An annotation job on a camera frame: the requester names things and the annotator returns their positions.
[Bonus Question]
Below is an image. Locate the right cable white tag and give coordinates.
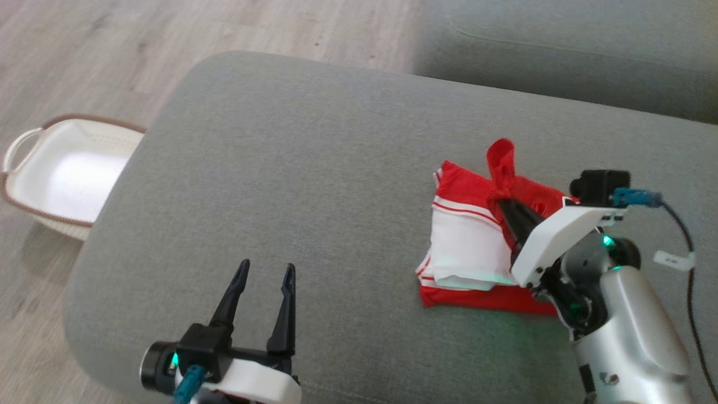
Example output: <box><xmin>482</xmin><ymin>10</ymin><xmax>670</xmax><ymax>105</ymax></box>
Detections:
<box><xmin>653</xmin><ymin>250</ymin><xmax>697</xmax><ymax>272</ymax></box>

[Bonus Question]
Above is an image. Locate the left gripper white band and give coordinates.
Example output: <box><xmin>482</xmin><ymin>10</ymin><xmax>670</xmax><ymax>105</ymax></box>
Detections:
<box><xmin>210</xmin><ymin>259</ymin><xmax>302</xmax><ymax>404</ymax></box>

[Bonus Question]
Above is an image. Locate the red white basketball jersey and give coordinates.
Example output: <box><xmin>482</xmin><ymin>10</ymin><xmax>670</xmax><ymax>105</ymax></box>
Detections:
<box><xmin>416</xmin><ymin>138</ymin><xmax>579</xmax><ymax>316</ymax></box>

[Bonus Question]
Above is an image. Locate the right arm blue cable plug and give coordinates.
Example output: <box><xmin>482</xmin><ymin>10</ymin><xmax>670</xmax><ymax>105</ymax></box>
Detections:
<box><xmin>611</xmin><ymin>187</ymin><xmax>664</xmax><ymax>210</ymax></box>

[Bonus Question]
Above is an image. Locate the arm blue cable plug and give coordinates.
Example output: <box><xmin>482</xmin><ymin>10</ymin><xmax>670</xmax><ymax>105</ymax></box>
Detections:
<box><xmin>172</xmin><ymin>364</ymin><xmax>207</xmax><ymax>404</ymax></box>
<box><xmin>611</xmin><ymin>187</ymin><xmax>664</xmax><ymax>210</ymax></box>

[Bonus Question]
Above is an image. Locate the grey sofa back cushion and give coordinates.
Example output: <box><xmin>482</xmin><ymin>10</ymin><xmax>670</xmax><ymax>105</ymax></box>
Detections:
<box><xmin>412</xmin><ymin>0</ymin><xmax>718</xmax><ymax>126</ymax></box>

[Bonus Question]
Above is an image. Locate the grey fabric sofa seat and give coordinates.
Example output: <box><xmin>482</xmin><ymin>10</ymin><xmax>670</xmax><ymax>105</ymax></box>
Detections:
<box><xmin>63</xmin><ymin>50</ymin><xmax>718</xmax><ymax>404</ymax></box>

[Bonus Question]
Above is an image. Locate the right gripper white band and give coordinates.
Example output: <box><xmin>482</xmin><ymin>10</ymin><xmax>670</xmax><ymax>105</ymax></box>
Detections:
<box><xmin>496</xmin><ymin>198</ymin><xmax>624</xmax><ymax>288</ymax></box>

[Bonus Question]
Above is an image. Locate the left arm blue cable plug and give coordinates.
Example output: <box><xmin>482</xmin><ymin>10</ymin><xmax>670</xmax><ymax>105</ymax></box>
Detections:
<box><xmin>172</xmin><ymin>364</ymin><xmax>207</xmax><ymax>404</ymax></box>

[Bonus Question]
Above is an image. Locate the white laundry basket brown rim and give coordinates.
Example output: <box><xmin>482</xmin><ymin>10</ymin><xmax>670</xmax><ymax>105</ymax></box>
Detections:
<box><xmin>0</xmin><ymin>113</ymin><xmax>148</xmax><ymax>242</ymax></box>

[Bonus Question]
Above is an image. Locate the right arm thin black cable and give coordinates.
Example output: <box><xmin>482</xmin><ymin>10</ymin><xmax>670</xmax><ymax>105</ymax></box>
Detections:
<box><xmin>659</xmin><ymin>199</ymin><xmax>718</xmax><ymax>396</ymax></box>

